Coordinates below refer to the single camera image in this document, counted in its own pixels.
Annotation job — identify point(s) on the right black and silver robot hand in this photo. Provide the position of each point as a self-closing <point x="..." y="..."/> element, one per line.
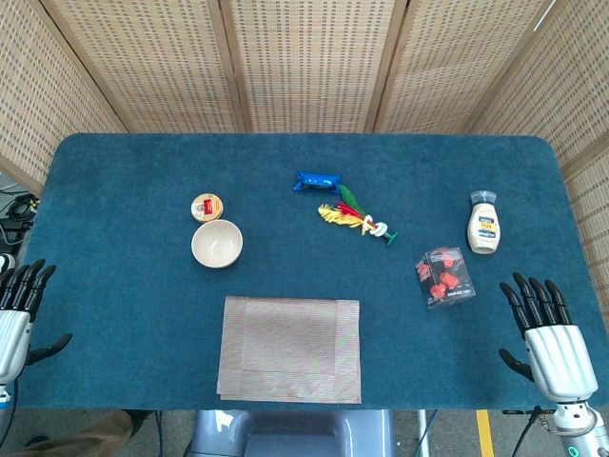
<point x="559" y="357"/>

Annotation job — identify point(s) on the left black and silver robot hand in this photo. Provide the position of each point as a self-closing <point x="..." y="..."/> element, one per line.
<point x="14" y="328"/>

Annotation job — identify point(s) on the white ribbed bowl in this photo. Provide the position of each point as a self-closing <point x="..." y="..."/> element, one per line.
<point x="217" y="244"/>

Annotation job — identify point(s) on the beige woven placemat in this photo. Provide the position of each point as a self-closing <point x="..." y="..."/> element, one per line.
<point x="290" y="350"/>

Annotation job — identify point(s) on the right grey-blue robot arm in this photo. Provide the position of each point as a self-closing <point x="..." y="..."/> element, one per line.
<point x="578" y="428"/>

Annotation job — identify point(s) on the blue tablecloth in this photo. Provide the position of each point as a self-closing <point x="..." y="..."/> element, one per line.
<point x="119" y="309"/>

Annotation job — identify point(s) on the clear box with red capsules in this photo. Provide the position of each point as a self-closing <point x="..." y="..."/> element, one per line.
<point x="445" y="278"/>

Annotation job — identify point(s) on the mayonnaise squeeze bottle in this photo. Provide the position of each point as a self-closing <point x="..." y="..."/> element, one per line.
<point x="484" y="228"/>

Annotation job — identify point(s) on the metal table leg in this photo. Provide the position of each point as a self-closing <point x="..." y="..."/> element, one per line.
<point x="422" y="433"/>

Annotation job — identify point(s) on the round yellow tin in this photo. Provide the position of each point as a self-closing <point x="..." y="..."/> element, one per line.
<point x="208" y="207"/>

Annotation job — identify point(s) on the colourful feather shuttlecock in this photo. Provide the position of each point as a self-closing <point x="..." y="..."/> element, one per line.
<point x="345" y="215"/>

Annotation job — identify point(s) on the grey-blue robot torso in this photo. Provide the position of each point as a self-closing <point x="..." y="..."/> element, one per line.
<point x="295" y="433"/>

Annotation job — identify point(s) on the blue snack packet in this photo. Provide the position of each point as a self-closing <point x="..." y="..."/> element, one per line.
<point x="316" y="181"/>

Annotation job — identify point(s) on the bamboo folding screen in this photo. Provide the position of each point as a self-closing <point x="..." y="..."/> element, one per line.
<point x="304" y="62"/>

